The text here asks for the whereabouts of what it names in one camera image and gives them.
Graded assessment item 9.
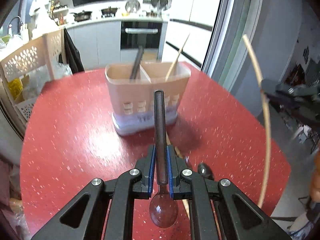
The dark handled metal spoon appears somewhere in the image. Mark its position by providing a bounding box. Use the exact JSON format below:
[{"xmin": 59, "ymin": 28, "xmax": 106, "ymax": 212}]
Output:
[{"xmin": 197, "ymin": 162, "xmax": 214, "ymax": 180}]

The grey handled clear spoon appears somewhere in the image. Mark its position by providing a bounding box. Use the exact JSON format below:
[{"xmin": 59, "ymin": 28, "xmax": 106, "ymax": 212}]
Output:
[{"xmin": 149, "ymin": 90, "xmax": 178, "ymax": 229}]

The bamboo chopstick pair member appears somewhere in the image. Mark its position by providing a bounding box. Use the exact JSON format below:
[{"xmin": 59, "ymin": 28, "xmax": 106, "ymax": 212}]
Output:
[{"xmin": 165, "ymin": 132, "xmax": 190, "ymax": 221}]

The bamboo chopstick blue tip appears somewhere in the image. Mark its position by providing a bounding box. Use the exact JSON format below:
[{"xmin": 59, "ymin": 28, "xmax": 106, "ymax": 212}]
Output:
[{"xmin": 165, "ymin": 35, "xmax": 189, "ymax": 81}]

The black kitchen faucet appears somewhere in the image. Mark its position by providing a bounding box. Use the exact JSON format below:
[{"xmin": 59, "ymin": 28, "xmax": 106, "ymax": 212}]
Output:
[{"xmin": 8, "ymin": 16, "xmax": 25, "ymax": 34}]

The person right hand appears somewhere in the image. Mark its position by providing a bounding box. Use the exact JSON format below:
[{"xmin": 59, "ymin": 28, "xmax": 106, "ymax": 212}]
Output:
[{"xmin": 310, "ymin": 152, "xmax": 320, "ymax": 203}]

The beige utensil holder caddy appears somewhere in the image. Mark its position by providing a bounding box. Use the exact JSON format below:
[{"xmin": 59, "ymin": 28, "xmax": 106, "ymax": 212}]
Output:
[{"xmin": 105, "ymin": 62, "xmax": 191, "ymax": 136}]

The black hanging cloth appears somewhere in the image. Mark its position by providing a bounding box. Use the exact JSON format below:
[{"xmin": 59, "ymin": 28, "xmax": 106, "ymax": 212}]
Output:
[{"xmin": 58, "ymin": 28, "xmax": 85, "ymax": 74}]

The beige perforated storage cart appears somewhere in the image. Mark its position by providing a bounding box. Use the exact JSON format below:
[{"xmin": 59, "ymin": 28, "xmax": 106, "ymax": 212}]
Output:
[{"xmin": 1, "ymin": 29, "xmax": 67, "ymax": 127}]

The built-in black oven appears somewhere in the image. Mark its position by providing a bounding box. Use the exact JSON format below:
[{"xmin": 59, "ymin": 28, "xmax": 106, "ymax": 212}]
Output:
[{"xmin": 120, "ymin": 21, "xmax": 163, "ymax": 62}]

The black wok on stove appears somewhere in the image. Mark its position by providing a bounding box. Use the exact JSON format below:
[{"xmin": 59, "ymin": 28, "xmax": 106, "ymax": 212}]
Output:
[{"xmin": 71, "ymin": 10, "xmax": 92, "ymax": 22}]

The pot with lid on stove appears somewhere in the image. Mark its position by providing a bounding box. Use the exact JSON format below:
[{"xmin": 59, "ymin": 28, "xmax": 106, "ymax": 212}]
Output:
[{"xmin": 101, "ymin": 7, "xmax": 118, "ymax": 18}]

